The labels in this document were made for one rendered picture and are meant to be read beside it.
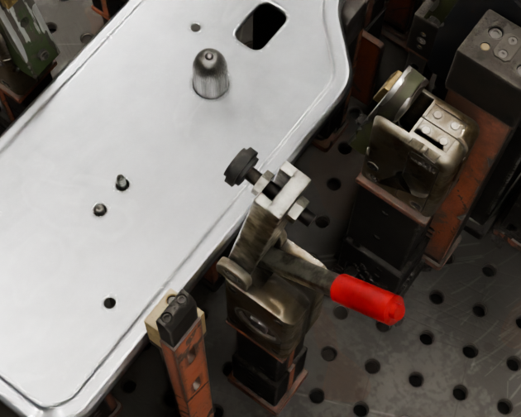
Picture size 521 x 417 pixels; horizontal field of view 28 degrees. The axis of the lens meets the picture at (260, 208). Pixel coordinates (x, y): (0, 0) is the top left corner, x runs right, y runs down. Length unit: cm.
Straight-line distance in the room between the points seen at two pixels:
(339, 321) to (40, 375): 43
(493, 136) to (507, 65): 9
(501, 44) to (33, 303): 43
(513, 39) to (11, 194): 44
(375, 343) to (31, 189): 45
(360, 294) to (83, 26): 72
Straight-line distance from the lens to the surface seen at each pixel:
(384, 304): 72
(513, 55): 85
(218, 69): 91
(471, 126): 87
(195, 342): 74
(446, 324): 119
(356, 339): 117
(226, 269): 80
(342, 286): 74
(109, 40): 98
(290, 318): 81
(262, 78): 95
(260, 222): 69
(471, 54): 85
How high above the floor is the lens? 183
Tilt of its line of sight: 67 degrees down
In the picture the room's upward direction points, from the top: 2 degrees clockwise
